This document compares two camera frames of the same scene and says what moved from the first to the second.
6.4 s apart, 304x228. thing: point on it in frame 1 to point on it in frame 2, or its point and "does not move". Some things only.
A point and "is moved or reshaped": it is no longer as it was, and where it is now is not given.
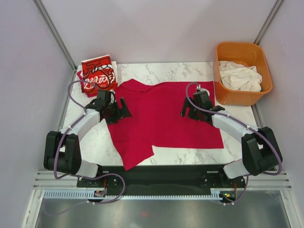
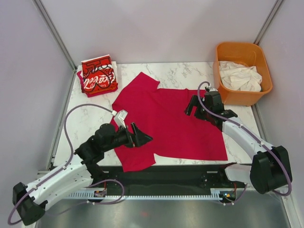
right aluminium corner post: (268, 22) does not move
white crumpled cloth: (239, 78) does not move
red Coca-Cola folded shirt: (98, 74) does not move
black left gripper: (121, 113) to (138, 138)
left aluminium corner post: (55, 33) does not move
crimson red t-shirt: (156, 120) is moved or reshaped
